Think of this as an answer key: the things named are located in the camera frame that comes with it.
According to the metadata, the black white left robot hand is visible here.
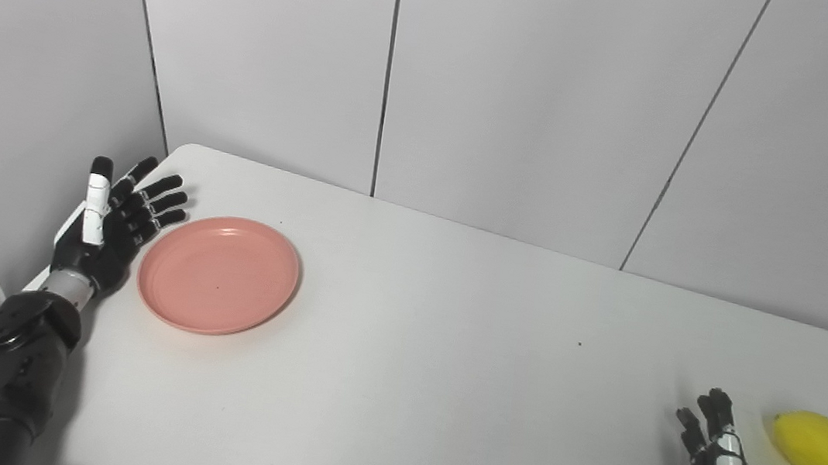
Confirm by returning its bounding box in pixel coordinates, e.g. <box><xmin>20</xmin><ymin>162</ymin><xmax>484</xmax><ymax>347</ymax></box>
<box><xmin>47</xmin><ymin>147</ymin><xmax>194</xmax><ymax>308</ymax></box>

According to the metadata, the pink round plate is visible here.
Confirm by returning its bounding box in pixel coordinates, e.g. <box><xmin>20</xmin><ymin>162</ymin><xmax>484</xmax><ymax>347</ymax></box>
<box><xmin>131</xmin><ymin>207</ymin><xmax>307</xmax><ymax>345</ymax></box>

